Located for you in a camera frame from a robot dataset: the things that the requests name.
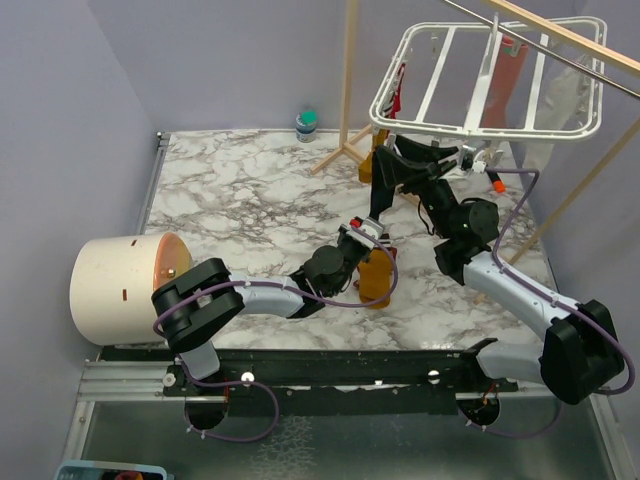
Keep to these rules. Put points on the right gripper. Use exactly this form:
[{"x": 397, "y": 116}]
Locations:
[{"x": 423, "y": 174}]

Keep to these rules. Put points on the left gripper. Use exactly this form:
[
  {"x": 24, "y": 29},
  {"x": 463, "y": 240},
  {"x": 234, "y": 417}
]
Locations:
[{"x": 344, "y": 237}]

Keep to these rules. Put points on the black sock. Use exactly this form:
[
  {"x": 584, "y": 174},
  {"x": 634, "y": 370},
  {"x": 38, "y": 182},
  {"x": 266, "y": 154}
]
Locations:
[{"x": 383, "y": 184}]

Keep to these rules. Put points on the mustard striped sock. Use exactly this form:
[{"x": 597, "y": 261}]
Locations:
[{"x": 375, "y": 276}]

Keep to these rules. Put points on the white plastic sock hanger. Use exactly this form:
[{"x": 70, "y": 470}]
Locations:
[{"x": 470, "y": 81}]

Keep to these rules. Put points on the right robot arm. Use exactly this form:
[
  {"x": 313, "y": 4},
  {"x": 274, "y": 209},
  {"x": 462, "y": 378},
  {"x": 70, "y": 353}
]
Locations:
[{"x": 580, "y": 352}]

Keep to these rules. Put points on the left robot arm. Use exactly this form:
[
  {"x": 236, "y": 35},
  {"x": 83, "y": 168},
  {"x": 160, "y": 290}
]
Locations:
[{"x": 196, "y": 305}]

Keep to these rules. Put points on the red sock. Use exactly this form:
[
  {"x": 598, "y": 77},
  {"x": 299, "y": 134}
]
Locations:
[{"x": 393, "y": 104}]

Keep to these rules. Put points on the wooden clothes rack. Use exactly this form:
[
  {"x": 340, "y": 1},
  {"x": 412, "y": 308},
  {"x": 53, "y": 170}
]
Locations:
[{"x": 593, "y": 249}]

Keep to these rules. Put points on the black orange highlighter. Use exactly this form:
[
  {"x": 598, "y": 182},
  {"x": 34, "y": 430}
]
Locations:
[{"x": 496, "y": 182}]

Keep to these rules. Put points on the teal lidded jar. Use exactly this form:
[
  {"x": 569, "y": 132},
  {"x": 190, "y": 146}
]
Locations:
[{"x": 306, "y": 126}]

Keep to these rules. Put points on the pink sock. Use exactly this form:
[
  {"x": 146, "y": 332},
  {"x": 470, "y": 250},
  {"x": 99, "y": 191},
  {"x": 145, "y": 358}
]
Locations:
[{"x": 508, "y": 66}]

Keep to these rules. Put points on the white sock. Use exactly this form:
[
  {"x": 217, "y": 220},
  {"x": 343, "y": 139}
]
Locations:
[{"x": 566, "y": 97}]

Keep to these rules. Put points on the cream cylindrical container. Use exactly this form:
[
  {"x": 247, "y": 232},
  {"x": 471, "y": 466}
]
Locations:
[{"x": 113, "y": 280}]

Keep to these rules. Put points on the blue bin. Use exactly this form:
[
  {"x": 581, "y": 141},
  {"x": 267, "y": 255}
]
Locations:
[{"x": 87, "y": 469}]

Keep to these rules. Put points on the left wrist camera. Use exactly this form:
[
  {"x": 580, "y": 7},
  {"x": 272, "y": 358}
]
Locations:
[{"x": 367, "y": 231}]

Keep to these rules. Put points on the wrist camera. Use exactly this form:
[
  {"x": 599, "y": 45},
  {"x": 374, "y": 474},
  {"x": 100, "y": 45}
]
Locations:
[
  {"x": 478, "y": 158},
  {"x": 367, "y": 231}
]

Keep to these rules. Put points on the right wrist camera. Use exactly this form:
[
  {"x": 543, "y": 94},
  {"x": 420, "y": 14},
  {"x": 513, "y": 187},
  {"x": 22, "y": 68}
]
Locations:
[{"x": 478, "y": 158}]

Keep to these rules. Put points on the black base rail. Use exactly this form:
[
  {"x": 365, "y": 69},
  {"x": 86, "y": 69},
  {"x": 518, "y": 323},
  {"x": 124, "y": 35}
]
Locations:
[{"x": 259, "y": 383}]

